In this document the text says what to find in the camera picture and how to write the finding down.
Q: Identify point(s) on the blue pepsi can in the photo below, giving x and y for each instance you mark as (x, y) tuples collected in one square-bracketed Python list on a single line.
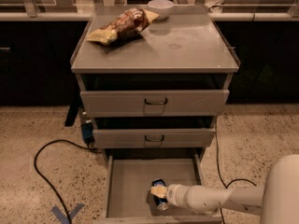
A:
[(161, 204)]

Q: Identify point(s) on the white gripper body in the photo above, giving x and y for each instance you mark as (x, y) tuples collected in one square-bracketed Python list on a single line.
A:
[(175, 193)]

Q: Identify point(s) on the brown chip bag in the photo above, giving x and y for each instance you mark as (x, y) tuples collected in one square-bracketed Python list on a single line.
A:
[(129, 24)]

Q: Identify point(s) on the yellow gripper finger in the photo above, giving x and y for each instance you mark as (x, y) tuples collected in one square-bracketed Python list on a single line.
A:
[(159, 191)]

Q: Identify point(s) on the dark counter with rail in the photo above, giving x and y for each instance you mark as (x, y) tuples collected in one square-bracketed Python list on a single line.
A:
[(36, 69)]

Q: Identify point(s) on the white bowl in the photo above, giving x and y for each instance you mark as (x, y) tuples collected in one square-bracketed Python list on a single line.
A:
[(162, 7)]

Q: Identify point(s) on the grey drawer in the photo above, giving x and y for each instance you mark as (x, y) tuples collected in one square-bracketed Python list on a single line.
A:
[(128, 199), (99, 104), (153, 138)]

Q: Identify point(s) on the blue power box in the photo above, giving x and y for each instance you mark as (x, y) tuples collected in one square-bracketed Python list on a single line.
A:
[(87, 132)]

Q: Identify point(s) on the bottom grey drawer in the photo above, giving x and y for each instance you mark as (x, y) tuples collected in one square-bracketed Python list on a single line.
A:
[(128, 199)]

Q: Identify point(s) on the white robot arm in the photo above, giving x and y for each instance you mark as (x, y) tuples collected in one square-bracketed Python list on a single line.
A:
[(276, 202)]

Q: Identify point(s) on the top grey drawer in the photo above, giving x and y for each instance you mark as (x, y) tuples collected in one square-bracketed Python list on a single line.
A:
[(99, 104)]

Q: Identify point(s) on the middle grey drawer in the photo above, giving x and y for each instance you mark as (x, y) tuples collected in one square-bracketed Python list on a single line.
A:
[(153, 138)]

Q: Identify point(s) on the grey drawer cabinet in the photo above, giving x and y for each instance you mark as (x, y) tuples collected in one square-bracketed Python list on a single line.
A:
[(183, 52)]

